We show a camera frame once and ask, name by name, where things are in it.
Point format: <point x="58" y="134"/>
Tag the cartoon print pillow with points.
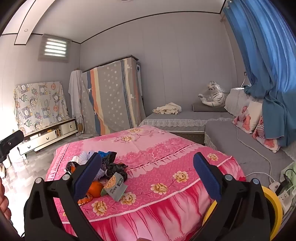
<point x="245" y="118"/>
<point x="261" y="134"/>

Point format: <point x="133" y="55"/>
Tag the cream cloth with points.
<point x="167" y="108"/>

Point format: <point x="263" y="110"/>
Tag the pink floral blanket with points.
<point x="161" y="162"/>

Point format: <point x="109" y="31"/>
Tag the green snack packet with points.
<point x="115" y="187"/>

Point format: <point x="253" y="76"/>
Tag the white hanging cloth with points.
<point x="75" y="92"/>

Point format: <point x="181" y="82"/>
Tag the white lace sofa cover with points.
<point x="289" y="153"/>

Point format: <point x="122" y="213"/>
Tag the black plastic bag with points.
<point x="116" y="168"/>

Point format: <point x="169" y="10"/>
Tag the white tv cabinet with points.
<point x="46" y="139"/>

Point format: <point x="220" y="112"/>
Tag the white lace sofa trim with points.
<point x="175" y="122"/>

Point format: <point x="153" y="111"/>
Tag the white plush tiger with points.
<point x="215" y="95"/>

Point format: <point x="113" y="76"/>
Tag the grey sofa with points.
<point x="222" y="139"/>

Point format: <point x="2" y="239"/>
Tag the orange tangerine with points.
<point x="96" y="188"/>
<point x="84" y="199"/>

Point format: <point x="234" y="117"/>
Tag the green plastic bag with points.
<point x="291" y="173"/>

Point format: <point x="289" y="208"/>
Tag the white lace covered cushion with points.
<point x="235" y="102"/>

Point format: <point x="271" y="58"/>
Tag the yellow trash bin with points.
<point x="274" y="204"/>

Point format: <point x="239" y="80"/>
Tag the striped covered mattress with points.
<point x="111" y="97"/>

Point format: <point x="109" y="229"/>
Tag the white power strip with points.
<point x="284" y="197"/>

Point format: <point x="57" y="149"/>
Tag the black charger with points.
<point x="284" y="184"/>

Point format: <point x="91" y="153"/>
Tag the window blind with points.
<point x="55" y="47"/>

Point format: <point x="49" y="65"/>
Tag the lavender foam fruit net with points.
<point x="79" y="158"/>
<point x="101" y="174"/>

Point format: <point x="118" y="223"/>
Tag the brown box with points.
<point x="80" y="128"/>

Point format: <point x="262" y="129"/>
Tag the blue curtain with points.
<point x="266" y="58"/>

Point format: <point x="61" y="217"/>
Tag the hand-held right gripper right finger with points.
<point x="205" y="176"/>

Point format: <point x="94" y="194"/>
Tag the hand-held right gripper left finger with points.
<point x="89" y="173"/>

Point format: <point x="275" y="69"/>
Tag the cartoon print cloth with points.
<point x="39" y="104"/>

